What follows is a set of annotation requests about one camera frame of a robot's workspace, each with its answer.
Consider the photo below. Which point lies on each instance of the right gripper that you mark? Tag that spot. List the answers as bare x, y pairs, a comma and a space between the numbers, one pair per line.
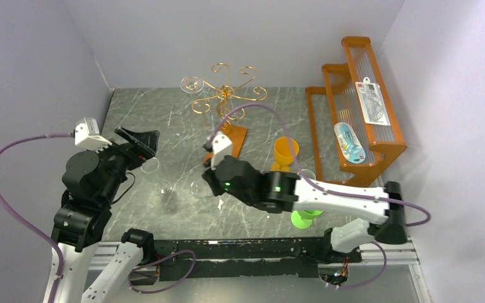
213, 182

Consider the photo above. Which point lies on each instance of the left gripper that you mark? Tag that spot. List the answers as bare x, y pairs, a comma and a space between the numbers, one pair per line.
148, 141

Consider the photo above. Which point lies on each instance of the clear wine glass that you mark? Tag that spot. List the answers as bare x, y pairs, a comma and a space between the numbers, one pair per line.
201, 94
200, 189
156, 173

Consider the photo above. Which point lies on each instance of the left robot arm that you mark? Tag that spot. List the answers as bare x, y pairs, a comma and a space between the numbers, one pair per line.
92, 179

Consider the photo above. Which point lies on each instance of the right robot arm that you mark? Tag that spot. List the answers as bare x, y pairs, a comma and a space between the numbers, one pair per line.
378, 214

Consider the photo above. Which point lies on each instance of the orange plastic goblet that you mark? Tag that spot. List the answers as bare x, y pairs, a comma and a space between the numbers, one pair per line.
284, 151

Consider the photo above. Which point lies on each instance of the green plastic goblet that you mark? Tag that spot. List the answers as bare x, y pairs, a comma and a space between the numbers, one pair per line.
303, 219

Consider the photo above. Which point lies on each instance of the blue packaged item on shelf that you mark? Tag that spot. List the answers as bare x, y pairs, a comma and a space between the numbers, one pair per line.
349, 144

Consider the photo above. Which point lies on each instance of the orange wooden tiered shelf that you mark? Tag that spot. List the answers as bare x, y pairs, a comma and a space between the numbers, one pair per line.
383, 144

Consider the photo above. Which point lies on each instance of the white packaged item on shelf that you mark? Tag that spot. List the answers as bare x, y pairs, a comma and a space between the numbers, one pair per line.
372, 102

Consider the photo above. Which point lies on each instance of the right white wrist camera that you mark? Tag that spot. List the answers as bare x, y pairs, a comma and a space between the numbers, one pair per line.
218, 145

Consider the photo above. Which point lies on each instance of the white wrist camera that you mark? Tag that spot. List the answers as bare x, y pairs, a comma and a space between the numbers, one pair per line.
218, 145
87, 135

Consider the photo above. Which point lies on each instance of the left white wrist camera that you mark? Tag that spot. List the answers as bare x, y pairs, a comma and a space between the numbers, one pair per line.
87, 135

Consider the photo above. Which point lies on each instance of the gold wire wine glass rack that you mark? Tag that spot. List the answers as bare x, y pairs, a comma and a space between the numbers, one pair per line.
225, 92

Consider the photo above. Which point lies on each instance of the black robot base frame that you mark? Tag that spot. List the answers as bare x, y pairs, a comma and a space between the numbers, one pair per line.
223, 258

